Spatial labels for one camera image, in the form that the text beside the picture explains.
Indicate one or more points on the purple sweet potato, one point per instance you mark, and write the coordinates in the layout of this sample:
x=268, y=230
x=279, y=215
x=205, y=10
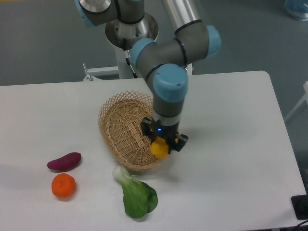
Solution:
x=66, y=162

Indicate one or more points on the woven wicker basket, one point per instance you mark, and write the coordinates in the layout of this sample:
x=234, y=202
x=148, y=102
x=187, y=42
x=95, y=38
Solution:
x=119, y=124

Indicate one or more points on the white frame at right edge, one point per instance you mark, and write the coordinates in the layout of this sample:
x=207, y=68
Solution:
x=299, y=107

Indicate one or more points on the green bok choy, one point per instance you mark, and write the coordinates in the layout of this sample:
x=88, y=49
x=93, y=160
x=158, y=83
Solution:
x=139, y=198

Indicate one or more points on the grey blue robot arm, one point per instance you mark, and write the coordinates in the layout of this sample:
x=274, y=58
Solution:
x=162, y=66

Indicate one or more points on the black device at table edge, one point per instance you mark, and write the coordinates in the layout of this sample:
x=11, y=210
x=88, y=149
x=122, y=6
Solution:
x=300, y=206

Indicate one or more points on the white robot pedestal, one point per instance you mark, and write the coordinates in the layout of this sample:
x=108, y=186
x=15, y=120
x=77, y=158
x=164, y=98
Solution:
x=122, y=37

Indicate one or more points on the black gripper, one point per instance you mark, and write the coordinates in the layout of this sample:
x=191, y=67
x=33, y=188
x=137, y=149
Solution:
x=153, y=129

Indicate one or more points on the yellow mango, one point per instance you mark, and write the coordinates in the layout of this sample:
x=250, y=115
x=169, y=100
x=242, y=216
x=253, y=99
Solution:
x=159, y=147

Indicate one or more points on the orange tangerine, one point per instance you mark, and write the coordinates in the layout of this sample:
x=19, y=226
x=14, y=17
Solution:
x=63, y=185

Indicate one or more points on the blue object top right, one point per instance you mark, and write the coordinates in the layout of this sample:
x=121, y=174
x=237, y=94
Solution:
x=298, y=9

